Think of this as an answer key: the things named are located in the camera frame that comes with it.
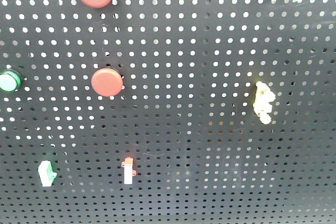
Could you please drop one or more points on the lower red mushroom button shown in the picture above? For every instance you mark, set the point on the lower red mushroom button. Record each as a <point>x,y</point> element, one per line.
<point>107,82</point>

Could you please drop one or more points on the green round push button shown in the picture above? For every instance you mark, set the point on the green round push button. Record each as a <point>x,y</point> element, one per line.
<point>11,80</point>

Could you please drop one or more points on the black perforated pegboard panel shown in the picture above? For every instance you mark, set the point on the black perforated pegboard panel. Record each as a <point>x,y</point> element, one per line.
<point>185,112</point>

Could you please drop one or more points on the white red rocker switch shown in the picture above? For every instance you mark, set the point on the white red rocker switch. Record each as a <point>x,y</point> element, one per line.
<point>128,171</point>

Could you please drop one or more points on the yellow toggle switch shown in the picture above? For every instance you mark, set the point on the yellow toggle switch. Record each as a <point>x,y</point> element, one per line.
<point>262,107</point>

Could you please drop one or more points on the white green rocker switch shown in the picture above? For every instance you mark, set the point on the white green rocker switch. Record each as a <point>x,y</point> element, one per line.
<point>46,173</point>

